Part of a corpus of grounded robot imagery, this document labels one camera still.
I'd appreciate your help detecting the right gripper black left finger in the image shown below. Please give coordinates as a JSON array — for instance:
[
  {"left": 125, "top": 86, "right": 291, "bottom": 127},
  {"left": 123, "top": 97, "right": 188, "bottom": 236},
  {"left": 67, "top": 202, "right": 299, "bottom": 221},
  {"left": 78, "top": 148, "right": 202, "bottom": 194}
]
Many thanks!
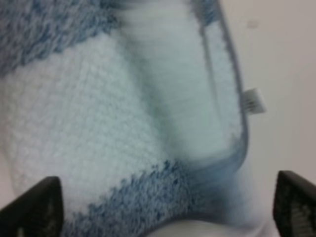
[{"left": 0, "top": 176, "right": 64, "bottom": 237}]

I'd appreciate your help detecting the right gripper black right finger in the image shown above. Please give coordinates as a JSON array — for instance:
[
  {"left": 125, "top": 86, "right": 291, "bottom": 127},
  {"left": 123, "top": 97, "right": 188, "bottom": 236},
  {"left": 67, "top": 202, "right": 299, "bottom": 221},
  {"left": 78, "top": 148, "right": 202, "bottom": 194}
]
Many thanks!
[{"left": 273, "top": 170, "right": 316, "bottom": 237}]

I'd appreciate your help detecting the blue white striped towel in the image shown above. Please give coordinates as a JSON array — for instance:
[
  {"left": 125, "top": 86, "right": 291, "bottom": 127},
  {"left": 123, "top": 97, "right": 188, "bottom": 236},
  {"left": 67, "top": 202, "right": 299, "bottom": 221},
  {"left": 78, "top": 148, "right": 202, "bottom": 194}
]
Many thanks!
[{"left": 0, "top": 0, "right": 265, "bottom": 237}]

